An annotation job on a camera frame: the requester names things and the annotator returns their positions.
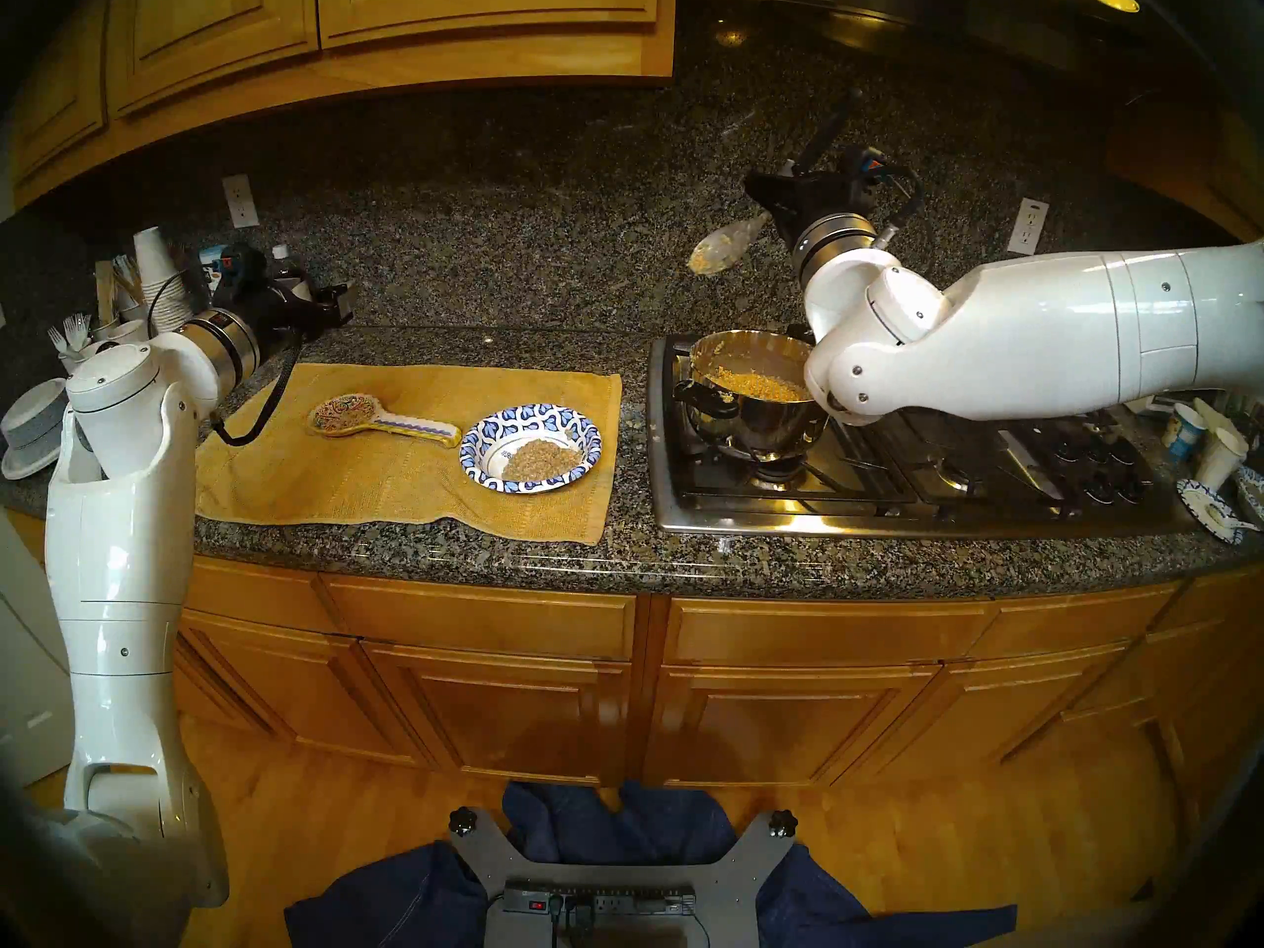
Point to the white mug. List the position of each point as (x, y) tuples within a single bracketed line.
[(118, 330)]

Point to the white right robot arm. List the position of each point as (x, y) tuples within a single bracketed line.
[(1037, 334)]

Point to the steel range hood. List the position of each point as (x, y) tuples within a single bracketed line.
[(938, 13)]

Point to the blue patterned paper plate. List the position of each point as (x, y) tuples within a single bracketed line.
[(1254, 492)]

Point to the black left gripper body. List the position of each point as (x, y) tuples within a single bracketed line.
[(281, 309)]

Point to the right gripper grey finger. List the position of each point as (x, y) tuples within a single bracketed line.
[(825, 134), (841, 134)]

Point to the grey ceramic bowl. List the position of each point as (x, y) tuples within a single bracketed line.
[(35, 418)]

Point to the grey power strip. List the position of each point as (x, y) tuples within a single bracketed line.
[(612, 899)]

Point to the stainless steel pot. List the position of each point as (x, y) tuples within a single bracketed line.
[(750, 423)]

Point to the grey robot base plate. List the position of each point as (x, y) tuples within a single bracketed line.
[(741, 887)]

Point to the white blue salt canister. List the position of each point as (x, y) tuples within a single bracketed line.
[(207, 258)]

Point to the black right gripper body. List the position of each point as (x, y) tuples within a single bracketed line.
[(815, 200)]

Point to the black round base knob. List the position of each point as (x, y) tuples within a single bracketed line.
[(783, 823), (462, 821)]

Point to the steel gas cooktop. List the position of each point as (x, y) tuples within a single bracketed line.
[(938, 472)]

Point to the plain white paper cup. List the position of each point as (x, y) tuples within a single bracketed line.
[(1220, 457)]

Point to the white shallow container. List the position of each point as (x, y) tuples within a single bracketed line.
[(1213, 413)]

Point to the soy sauce bottle white cap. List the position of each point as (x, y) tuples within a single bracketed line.
[(281, 255)]

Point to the scooped oatmeal heap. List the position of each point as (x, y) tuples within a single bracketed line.
[(541, 460)]

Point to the white wall outlet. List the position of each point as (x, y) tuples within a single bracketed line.
[(240, 201), (1028, 227)]

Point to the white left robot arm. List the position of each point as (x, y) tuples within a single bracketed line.
[(123, 561)]

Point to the wooden base cabinet row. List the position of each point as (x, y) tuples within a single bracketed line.
[(504, 719)]

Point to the blue patterned paper bowl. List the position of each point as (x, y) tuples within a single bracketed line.
[(484, 442)]

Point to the white plastic spoon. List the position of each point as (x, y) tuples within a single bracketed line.
[(1234, 524)]

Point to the black stove knob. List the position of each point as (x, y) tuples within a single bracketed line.
[(1098, 492), (1093, 445), (1065, 452), (1123, 452)]

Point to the narrow wooden wall cabinet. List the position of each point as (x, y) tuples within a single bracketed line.
[(1215, 166)]

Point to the cooked oatmeal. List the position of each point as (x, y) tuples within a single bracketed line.
[(755, 383)]

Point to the stack of white paper cups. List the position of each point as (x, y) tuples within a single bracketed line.
[(153, 265)]

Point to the patterned ceramic spoon rest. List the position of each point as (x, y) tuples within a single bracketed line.
[(346, 414)]

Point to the yellow cloth mat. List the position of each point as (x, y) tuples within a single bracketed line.
[(415, 482)]

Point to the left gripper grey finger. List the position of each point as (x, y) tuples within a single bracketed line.
[(341, 297)]

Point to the flat wooden utensil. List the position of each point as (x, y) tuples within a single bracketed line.
[(106, 294)]

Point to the black serving spoon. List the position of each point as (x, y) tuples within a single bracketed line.
[(726, 247)]

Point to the thin wooden sticks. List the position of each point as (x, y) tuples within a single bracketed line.
[(126, 279)]

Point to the blue printed paper cup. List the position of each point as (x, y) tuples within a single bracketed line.
[(1185, 433)]

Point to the small blue patterned saucer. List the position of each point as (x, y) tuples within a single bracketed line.
[(1200, 502)]

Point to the white cup holding forks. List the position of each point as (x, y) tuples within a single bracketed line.
[(71, 359)]

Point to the dark blue cloth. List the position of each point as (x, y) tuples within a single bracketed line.
[(632, 823)]

